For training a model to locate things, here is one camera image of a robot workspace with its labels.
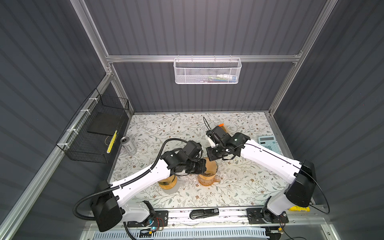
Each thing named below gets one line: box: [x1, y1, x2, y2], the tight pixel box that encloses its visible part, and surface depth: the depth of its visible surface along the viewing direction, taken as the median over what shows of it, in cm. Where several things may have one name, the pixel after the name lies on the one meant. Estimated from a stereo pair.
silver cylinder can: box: [120, 136, 137, 154], surface depth 90 cm
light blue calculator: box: [258, 135, 283, 156], surface depth 101 cm
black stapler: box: [189, 208, 220, 220], surface depth 74 cm
